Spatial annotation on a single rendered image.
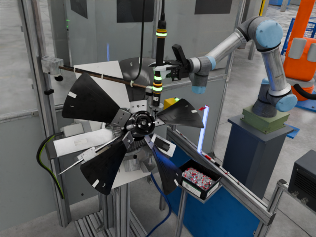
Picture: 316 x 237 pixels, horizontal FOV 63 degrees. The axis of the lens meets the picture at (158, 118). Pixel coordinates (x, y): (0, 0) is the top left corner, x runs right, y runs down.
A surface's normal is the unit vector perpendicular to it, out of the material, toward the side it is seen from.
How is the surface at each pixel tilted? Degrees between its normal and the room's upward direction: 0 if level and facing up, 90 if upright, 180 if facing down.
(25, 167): 90
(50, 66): 90
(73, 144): 50
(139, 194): 0
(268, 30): 86
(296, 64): 90
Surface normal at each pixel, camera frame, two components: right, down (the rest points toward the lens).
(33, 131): 0.53, 0.45
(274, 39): 0.07, 0.42
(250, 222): -0.84, 0.22
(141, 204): 0.07, -0.87
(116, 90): 0.45, -0.21
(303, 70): -0.52, 0.40
